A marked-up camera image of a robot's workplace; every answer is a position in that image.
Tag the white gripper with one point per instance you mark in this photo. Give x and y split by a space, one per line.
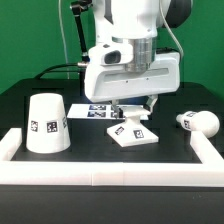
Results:
114 82

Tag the white lamp base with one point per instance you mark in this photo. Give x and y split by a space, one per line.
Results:
131 132

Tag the white lamp bulb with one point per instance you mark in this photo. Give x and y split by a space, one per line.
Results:
204 121

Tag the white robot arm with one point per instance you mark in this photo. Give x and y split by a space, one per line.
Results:
135 22

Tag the white lamp shade cone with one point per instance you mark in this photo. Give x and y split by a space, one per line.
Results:
47 130

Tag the white marker sheet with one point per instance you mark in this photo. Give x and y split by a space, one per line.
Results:
105 111

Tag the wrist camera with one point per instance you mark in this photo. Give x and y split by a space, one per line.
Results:
111 54

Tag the white U-shaped frame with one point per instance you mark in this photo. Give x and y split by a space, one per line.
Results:
209 172

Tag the black articulated camera stand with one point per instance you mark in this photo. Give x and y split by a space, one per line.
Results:
78 7

